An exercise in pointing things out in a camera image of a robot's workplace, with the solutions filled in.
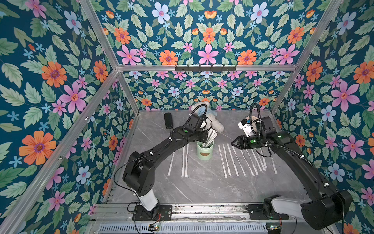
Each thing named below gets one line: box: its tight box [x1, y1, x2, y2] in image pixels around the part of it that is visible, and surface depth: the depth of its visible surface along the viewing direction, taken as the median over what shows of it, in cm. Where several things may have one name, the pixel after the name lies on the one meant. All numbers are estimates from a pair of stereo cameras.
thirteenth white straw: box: [181, 146, 186, 178], surface depth 92 cm
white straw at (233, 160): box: [226, 143, 240, 177], surface depth 92 cm
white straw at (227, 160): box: [222, 143, 233, 177], surface depth 93 cm
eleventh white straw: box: [185, 143, 189, 178], surface depth 92 cm
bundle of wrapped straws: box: [201, 128, 218, 149], surface depth 86 cm
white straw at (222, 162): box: [218, 144, 228, 178], surface depth 92 cm
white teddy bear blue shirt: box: [190, 101, 225, 134], surface depth 107 cm
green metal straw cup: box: [196, 139, 215, 161], surface depth 88 cm
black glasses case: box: [164, 112, 174, 130], surface depth 114 cm
